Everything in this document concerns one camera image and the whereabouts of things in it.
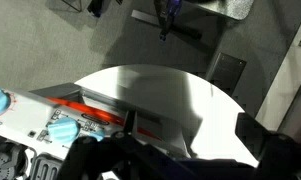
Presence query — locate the blue purple upright object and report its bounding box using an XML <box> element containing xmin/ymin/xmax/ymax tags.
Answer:
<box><xmin>153</xmin><ymin>0</ymin><xmax>184</xmax><ymax>43</ymax></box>

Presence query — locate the rectangular black stove grill plate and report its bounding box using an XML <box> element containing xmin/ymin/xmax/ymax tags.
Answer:
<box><xmin>29</xmin><ymin>152</ymin><xmax>63</xmax><ymax>180</ymax></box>

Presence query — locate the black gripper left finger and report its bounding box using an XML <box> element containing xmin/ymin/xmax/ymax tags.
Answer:
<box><xmin>124</xmin><ymin>109</ymin><xmax>138</xmax><ymax>138</ymax></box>

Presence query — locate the light blue ridged stove knob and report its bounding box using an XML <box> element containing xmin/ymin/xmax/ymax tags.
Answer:
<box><xmin>47</xmin><ymin>116</ymin><xmax>81</xmax><ymax>145</ymax></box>

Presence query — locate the grey desk top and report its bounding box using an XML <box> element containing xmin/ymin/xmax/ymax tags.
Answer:
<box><xmin>185</xmin><ymin>0</ymin><xmax>255</xmax><ymax>22</ymax></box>

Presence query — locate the black box on floor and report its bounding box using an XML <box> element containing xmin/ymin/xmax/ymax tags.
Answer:
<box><xmin>209</xmin><ymin>51</ymin><xmax>248</xmax><ymax>97</ymax></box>

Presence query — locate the small light blue stove knob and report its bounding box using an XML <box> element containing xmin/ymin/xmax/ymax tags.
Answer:
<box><xmin>89</xmin><ymin>128</ymin><xmax>106</xmax><ymax>142</ymax></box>

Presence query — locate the thin metal chair frame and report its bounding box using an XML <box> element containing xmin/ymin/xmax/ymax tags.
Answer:
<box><xmin>60</xmin><ymin>0</ymin><xmax>83</xmax><ymax>13</ymax></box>

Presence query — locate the dark shoe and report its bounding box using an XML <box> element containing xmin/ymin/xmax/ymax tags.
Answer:
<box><xmin>87</xmin><ymin>0</ymin><xmax>106</xmax><ymax>19</ymax></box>

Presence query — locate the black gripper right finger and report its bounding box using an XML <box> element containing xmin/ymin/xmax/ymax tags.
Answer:
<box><xmin>234</xmin><ymin>112</ymin><xmax>275</xmax><ymax>158</ymax></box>

